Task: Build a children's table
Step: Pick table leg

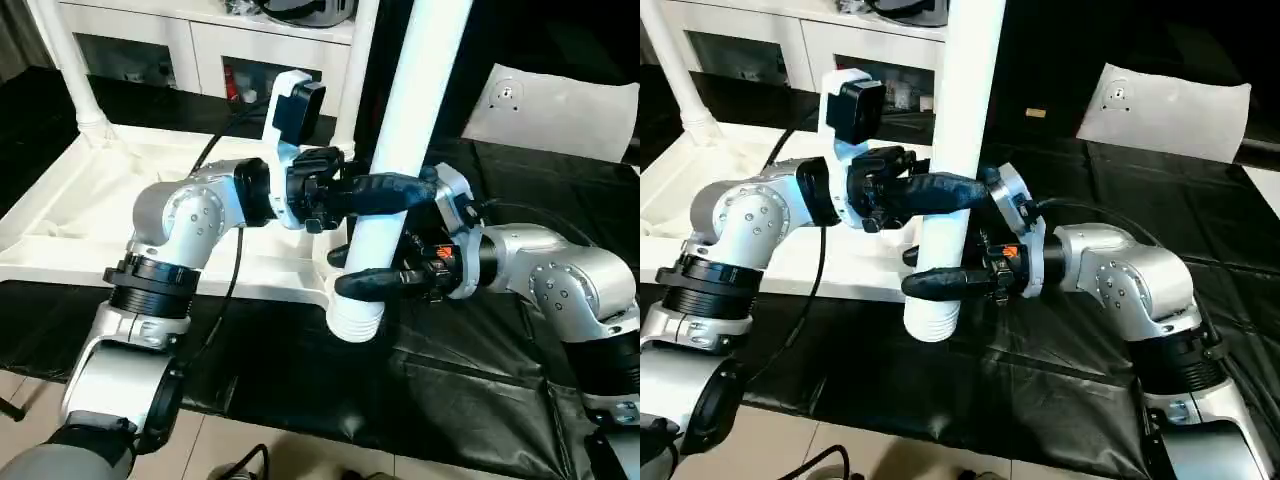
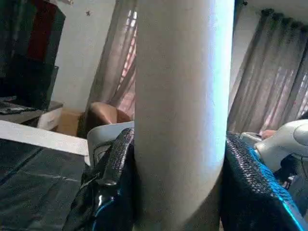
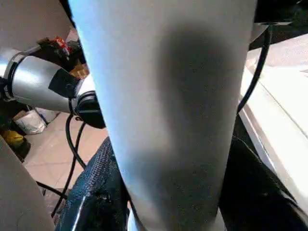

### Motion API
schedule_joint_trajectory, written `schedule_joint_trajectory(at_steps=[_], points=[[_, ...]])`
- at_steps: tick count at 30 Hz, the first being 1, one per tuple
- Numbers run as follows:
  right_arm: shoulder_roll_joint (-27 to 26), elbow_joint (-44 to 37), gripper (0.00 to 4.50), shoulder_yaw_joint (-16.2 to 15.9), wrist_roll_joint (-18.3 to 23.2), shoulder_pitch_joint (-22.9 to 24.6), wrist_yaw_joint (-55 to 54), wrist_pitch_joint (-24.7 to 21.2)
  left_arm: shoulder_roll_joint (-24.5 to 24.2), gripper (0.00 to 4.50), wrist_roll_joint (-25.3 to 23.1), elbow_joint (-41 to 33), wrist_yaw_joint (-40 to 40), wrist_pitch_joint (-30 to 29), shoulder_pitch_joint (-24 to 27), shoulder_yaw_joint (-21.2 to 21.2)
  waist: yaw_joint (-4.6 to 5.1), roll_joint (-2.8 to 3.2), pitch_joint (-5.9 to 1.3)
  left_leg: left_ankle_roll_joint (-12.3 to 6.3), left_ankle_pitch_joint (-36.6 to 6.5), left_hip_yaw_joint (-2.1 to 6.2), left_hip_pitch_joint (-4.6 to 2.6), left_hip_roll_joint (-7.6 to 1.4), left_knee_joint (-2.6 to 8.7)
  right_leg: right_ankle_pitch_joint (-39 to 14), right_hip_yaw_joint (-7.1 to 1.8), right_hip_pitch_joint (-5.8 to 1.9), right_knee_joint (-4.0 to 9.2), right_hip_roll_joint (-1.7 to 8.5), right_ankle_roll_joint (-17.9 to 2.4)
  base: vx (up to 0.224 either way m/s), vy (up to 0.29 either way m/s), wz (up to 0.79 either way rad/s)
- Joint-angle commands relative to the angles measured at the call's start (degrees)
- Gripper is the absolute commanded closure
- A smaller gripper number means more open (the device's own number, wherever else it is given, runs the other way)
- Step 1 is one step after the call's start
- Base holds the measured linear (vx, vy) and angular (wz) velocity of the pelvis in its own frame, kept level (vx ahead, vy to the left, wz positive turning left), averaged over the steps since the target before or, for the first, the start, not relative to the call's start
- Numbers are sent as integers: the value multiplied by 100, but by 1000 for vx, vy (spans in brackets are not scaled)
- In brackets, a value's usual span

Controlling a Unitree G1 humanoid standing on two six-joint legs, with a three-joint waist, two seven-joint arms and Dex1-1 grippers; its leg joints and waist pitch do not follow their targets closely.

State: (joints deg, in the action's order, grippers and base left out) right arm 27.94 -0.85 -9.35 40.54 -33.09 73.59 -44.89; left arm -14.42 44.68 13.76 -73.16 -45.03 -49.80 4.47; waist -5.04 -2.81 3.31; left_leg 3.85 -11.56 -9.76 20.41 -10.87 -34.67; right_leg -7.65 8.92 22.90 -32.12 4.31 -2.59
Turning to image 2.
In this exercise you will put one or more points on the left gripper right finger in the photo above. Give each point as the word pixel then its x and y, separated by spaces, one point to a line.
pixel 255 192

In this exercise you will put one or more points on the brown armchair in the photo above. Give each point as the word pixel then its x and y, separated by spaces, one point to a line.
pixel 106 113

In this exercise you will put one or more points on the white plastic table leg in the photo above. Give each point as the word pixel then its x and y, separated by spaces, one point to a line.
pixel 180 96

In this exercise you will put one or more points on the grey curtain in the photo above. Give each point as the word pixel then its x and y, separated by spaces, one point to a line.
pixel 264 72
pixel 115 60

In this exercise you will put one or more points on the white drawer unit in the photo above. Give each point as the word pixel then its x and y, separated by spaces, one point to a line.
pixel 49 119

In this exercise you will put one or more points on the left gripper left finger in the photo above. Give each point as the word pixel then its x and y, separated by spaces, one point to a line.
pixel 113 187

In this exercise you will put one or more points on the black work mat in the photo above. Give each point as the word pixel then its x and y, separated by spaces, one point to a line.
pixel 36 187

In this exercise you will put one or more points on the black cabinet with red panel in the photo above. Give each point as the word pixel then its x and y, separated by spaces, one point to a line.
pixel 24 60

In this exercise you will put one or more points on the white flat panel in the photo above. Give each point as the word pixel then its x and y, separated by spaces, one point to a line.
pixel 36 137

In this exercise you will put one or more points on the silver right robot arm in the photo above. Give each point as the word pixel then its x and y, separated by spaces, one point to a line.
pixel 284 137

